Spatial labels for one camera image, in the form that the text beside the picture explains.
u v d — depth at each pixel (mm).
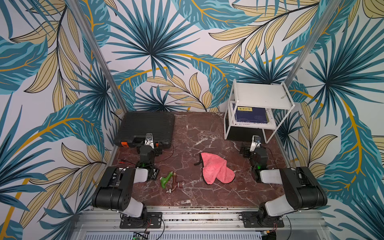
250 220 733
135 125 1034
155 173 872
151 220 732
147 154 689
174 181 845
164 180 855
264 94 1025
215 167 860
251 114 930
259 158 686
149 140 775
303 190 457
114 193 429
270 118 925
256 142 785
